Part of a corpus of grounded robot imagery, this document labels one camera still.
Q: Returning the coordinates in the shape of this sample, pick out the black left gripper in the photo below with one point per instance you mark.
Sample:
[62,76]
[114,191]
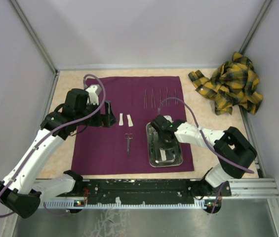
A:
[105,120]

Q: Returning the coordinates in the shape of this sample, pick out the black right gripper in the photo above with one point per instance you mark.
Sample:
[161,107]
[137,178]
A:
[159,135]

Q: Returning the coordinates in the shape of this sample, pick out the white packaged blade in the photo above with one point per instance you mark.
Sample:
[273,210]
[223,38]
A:
[121,119]
[163,155]

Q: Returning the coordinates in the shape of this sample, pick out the steel instrument tray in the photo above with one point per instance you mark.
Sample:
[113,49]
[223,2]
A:
[173,154]

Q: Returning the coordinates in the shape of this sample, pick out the white packaged instrument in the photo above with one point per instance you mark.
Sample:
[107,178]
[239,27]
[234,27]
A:
[129,119]

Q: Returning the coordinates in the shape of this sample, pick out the surgical scissors steel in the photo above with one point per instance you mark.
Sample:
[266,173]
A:
[128,137]

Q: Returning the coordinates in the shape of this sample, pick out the purple cloth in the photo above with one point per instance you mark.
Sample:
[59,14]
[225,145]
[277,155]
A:
[103,151]

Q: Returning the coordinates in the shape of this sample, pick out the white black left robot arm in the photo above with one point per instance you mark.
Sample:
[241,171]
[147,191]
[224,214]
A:
[18,190]

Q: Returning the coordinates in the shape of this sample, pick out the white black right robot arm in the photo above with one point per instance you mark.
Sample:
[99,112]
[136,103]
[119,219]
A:
[233,150]

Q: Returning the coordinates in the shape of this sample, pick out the yellow plaid shirt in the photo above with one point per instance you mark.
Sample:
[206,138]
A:
[233,83]

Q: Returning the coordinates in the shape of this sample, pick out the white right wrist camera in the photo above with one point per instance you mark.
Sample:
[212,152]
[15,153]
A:
[169,118]

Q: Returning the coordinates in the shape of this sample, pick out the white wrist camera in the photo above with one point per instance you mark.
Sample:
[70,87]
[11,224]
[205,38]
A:
[93,94]
[169,118]

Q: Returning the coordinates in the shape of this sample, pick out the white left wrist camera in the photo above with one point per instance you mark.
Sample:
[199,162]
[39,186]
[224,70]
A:
[93,94]

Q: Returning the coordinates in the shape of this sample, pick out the aluminium frame rail front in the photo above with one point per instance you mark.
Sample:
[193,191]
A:
[260,188]

